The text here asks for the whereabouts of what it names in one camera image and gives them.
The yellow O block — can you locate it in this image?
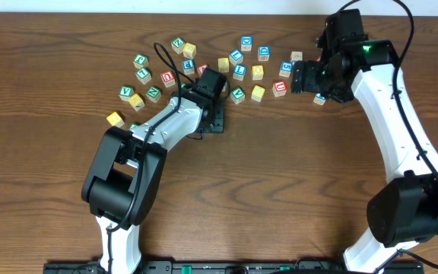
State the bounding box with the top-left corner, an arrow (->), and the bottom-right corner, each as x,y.
251,85 -> 265,102
252,65 -> 265,81

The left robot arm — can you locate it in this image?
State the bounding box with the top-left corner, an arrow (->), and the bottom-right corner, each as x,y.
81,68 -> 230,273

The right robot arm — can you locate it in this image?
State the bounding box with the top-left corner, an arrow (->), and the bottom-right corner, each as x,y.
291,7 -> 438,273

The plain X block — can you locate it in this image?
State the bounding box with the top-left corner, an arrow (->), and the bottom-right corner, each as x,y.
290,51 -> 303,62

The blue 2 block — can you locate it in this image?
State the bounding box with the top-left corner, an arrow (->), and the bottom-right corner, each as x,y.
313,94 -> 326,105

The blue 5 block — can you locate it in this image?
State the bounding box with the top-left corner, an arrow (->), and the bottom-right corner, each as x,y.
279,61 -> 293,78

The red U block right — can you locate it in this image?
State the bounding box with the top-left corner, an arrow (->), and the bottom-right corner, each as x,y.
272,81 -> 287,97

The red u block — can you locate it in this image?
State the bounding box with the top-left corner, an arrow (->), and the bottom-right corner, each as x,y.
160,71 -> 176,88
272,81 -> 287,97

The green V block centre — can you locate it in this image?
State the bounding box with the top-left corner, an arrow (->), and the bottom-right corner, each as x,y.
230,87 -> 246,104

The green v block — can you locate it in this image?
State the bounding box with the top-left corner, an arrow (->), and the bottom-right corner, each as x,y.
119,85 -> 135,101
230,87 -> 246,104

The blue D block right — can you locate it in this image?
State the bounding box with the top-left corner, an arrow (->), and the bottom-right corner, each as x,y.
258,46 -> 271,62

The blue d block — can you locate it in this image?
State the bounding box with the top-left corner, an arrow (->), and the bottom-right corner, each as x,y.
240,36 -> 252,52
258,46 -> 271,62

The red A block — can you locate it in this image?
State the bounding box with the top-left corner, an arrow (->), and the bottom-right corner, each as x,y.
197,63 -> 208,76

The blue L block lower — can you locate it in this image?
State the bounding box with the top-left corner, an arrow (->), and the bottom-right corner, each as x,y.
233,64 -> 247,81

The blue l block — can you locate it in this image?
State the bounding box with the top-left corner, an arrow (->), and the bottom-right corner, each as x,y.
233,64 -> 247,81
229,49 -> 244,66

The yellow S block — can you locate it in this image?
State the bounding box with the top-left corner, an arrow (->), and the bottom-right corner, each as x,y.
217,57 -> 230,73

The blue P block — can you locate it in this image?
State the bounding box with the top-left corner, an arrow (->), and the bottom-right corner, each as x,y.
182,59 -> 195,75

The red U block left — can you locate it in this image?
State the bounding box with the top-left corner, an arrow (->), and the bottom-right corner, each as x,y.
160,71 -> 176,88

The green N block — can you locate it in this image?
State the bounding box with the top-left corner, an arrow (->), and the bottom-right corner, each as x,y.
146,86 -> 162,103

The blue L block upper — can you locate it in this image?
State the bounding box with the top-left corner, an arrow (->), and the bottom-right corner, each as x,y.
229,49 -> 244,66

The blue D block top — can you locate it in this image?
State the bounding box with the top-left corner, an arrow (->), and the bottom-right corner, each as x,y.
240,36 -> 252,52

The yellow block near Z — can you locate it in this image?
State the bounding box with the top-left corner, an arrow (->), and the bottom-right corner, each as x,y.
182,43 -> 197,59

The yellow block beside V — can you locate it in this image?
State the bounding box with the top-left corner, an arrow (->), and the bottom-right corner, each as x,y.
128,94 -> 145,111

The green 4 block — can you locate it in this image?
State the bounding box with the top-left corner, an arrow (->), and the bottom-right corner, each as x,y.
129,123 -> 141,130

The green 7 block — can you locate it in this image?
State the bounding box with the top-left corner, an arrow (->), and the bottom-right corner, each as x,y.
135,68 -> 151,84

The green Z block top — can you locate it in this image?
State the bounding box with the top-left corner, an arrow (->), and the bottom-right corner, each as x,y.
171,37 -> 186,54

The green V block left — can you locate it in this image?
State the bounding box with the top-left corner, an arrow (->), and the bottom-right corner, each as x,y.
119,85 -> 135,101

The green J block left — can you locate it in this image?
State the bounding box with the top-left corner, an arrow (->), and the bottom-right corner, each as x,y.
133,53 -> 149,69

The yellow block far left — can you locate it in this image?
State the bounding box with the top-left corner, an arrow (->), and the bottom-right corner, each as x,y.
106,111 -> 125,127

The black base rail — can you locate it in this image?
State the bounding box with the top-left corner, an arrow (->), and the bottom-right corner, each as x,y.
43,260 -> 425,274

